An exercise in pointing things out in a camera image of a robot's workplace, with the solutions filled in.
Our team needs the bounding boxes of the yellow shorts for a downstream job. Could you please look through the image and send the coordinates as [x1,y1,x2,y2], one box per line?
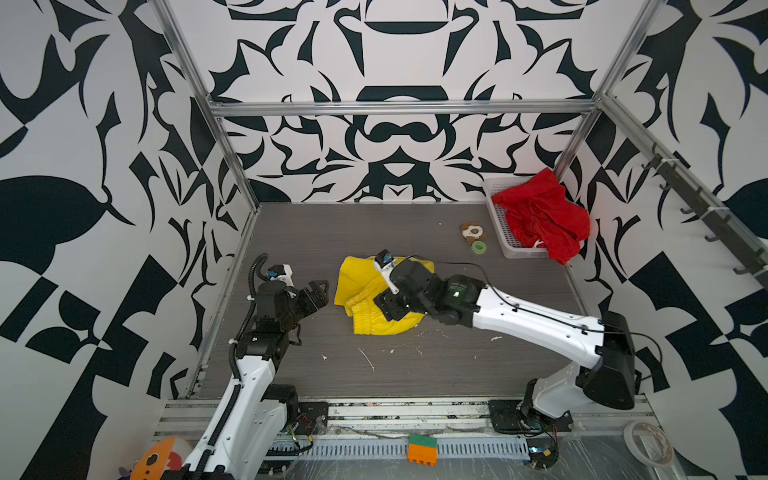
[334,256,425,336]

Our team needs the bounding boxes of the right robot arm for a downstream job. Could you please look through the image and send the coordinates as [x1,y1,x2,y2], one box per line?
[374,252,638,425]

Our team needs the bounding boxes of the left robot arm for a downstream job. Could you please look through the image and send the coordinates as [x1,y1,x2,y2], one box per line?
[163,280,329,479]

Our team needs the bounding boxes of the red shorts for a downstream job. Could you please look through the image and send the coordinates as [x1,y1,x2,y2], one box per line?
[491,169,591,265]

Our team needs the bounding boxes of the green tape roll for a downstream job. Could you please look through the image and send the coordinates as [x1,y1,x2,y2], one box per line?
[471,240,487,255]

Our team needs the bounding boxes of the brown white plush toy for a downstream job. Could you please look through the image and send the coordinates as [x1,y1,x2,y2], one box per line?
[460,223,486,244]

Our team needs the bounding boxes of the white plastic basket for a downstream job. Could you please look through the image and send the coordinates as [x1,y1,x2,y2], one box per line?
[482,174,548,260]

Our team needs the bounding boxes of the orange green toy block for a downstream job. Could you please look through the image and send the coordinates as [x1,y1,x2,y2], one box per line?
[407,434,438,467]

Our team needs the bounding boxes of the green circuit board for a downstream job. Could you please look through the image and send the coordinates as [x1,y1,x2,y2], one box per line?
[526,437,559,471]

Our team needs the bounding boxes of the orange shark plush toy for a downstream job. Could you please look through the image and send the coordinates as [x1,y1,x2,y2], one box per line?
[118,436,192,479]

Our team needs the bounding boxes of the clear tape roll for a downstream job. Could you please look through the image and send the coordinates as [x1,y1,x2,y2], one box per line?
[622,421,675,468]

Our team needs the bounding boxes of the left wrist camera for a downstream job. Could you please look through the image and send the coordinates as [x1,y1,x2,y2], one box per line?
[267,264,294,287]

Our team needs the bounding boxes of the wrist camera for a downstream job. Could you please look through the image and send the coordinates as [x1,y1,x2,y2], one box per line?
[374,249,399,295]
[267,264,294,287]

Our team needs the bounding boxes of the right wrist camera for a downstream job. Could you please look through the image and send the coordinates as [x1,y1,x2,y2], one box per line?
[374,249,399,295]

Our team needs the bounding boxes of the white slotted cable duct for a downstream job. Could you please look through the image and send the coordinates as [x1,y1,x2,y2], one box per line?
[267,437,530,461]

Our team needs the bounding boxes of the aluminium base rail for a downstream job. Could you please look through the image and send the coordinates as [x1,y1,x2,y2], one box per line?
[152,396,659,443]

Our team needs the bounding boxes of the grey wall hook rack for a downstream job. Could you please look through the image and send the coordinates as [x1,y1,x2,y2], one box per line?
[643,143,767,289]

